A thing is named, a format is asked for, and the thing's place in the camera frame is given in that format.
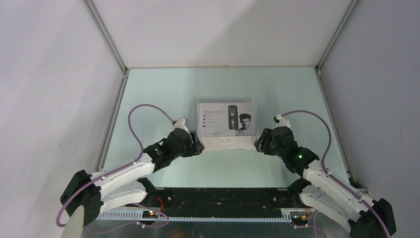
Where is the white box with black tray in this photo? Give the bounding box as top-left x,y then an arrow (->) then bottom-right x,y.
197,102 -> 257,151

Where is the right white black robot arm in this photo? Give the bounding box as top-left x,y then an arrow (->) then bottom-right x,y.
254,126 -> 397,238

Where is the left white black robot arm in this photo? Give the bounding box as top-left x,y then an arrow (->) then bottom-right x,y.
59,128 -> 205,226

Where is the right controller board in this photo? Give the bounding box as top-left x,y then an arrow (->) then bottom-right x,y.
291,215 -> 310,226

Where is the controller board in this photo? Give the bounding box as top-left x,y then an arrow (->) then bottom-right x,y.
291,215 -> 310,226
142,210 -> 161,219

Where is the left controller board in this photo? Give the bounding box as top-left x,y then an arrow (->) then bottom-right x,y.
142,210 -> 161,219

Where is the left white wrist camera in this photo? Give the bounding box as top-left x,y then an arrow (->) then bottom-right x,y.
172,117 -> 189,134

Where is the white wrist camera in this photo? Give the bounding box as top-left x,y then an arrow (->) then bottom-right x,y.
273,114 -> 291,128
172,117 -> 189,134

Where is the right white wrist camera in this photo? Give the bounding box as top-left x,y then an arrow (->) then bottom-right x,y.
273,114 -> 291,128

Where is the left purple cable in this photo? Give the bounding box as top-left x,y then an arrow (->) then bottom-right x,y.
55,104 -> 176,235

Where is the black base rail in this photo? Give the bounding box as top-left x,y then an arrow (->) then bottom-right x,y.
141,187 -> 306,219

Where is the left aluminium corner post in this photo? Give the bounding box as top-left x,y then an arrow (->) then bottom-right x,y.
83,0 -> 128,74

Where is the aluminium corner post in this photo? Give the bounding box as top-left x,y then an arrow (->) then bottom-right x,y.
83,0 -> 128,74
315,0 -> 360,74

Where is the right aluminium corner post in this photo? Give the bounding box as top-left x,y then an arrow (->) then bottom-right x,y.
315,0 -> 360,74

